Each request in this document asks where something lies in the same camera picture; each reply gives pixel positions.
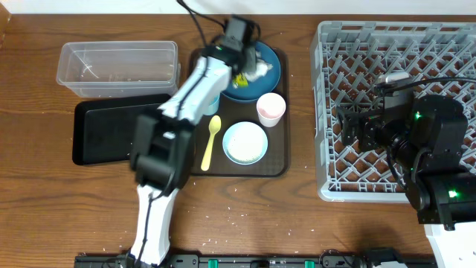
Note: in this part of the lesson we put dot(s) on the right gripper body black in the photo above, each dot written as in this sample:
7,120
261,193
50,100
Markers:
372,132

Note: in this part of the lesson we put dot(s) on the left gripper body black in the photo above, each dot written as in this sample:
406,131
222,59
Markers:
251,55

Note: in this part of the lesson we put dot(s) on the yellow green snack wrapper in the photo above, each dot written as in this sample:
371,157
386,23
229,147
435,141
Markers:
240,81

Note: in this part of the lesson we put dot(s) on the white paper waste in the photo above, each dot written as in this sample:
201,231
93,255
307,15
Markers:
256,68

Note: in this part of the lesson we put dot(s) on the pink plastic cup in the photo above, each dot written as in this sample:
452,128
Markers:
270,109

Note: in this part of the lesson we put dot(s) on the light blue small bowl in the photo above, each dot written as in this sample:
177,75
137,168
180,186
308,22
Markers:
245,143

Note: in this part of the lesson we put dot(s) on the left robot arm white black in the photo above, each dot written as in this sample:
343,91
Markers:
163,144

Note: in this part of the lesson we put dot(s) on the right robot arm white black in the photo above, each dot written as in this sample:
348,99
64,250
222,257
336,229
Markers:
425,136

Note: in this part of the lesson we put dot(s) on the grey dishwasher rack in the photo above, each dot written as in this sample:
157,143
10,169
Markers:
346,58

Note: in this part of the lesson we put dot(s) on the clear plastic waste bin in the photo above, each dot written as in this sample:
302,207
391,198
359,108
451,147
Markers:
118,69

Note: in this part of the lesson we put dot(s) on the black waste tray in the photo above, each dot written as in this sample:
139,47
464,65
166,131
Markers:
104,129

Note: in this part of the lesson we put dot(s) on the dark blue plate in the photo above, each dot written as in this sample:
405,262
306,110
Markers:
261,86

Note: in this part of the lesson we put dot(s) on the light blue plastic cup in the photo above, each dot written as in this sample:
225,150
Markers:
213,106

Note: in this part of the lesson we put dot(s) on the yellow plastic spoon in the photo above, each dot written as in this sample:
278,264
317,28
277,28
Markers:
214,127

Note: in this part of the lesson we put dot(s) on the brown serving tray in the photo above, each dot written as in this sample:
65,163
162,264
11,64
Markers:
275,162

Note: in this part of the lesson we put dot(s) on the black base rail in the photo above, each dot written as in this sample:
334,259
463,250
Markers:
331,258

